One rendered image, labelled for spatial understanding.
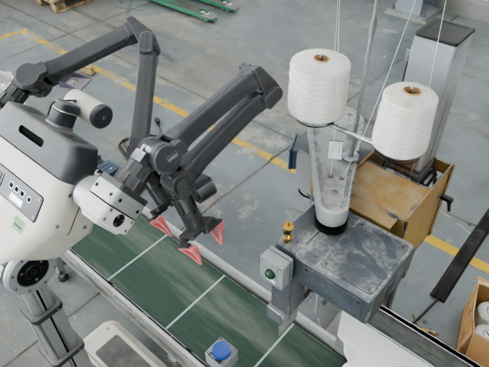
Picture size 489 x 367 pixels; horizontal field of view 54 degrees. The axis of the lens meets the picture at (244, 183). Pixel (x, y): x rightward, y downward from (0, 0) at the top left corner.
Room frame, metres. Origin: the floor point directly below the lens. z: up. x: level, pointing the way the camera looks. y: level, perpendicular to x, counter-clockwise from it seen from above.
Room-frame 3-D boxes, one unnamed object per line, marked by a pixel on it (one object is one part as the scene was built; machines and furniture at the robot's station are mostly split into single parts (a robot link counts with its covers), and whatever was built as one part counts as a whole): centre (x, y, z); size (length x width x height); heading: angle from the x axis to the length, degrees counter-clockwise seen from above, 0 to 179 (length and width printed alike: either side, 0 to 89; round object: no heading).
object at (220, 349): (0.81, 0.08, 0.84); 0.06 x 0.06 x 0.02
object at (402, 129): (1.00, -0.40, 1.61); 0.15 x 0.14 x 0.17; 49
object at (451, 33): (1.18, -0.52, 1.76); 0.12 x 0.11 x 0.01; 139
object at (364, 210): (0.97, -0.32, 1.26); 0.22 x 0.05 x 0.16; 49
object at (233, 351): (0.81, 0.08, 0.81); 0.08 x 0.08 x 0.06; 49
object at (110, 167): (2.36, 0.93, 0.35); 0.30 x 0.15 x 0.15; 49
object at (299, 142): (1.32, -0.20, 1.25); 0.10 x 0.08 x 0.12; 164
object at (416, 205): (1.11, -0.46, 1.18); 0.34 x 0.25 x 0.31; 139
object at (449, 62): (1.18, -0.52, 0.88); 0.12 x 0.11 x 1.74; 139
